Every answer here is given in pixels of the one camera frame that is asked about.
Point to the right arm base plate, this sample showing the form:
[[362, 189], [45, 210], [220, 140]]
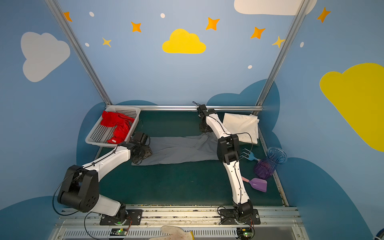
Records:
[[228, 217]]

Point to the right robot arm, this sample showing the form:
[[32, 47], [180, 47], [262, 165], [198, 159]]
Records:
[[228, 153]]

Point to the white work glove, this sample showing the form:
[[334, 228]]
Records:
[[174, 233]]

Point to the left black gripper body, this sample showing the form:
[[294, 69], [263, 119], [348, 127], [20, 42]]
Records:
[[144, 151]]

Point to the left aluminium frame post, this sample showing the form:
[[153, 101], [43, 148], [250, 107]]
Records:
[[59, 15]]

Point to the grey t shirt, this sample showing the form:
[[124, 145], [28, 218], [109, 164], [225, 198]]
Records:
[[177, 150]]

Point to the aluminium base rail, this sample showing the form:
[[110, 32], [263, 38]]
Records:
[[277, 223]]

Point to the red t shirt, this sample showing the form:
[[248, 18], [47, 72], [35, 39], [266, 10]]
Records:
[[122, 124]]

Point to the folded white t shirt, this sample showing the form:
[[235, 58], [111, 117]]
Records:
[[245, 125]]

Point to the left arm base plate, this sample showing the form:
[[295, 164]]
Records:
[[135, 216]]

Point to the horizontal aluminium frame bar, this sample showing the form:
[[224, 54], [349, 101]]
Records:
[[194, 108]]

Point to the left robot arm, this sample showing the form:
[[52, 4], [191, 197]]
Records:
[[80, 188]]

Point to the right circuit board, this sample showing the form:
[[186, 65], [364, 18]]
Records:
[[244, 233]]

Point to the purple scoop pink handle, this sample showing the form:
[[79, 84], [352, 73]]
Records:
[[257, 184]]

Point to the aluminium frame post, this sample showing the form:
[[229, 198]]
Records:
[[59, 15], [284, 49]]

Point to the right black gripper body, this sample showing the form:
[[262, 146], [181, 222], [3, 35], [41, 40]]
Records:
[[204, 127]]

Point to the right aluminium frame post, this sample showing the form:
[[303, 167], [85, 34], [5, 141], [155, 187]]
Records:
[[284, 49]]

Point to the left circuit board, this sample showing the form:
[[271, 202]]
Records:
[[121, 233]]

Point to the circuit board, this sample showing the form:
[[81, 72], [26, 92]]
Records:
[[121, 233], [244, 233]]

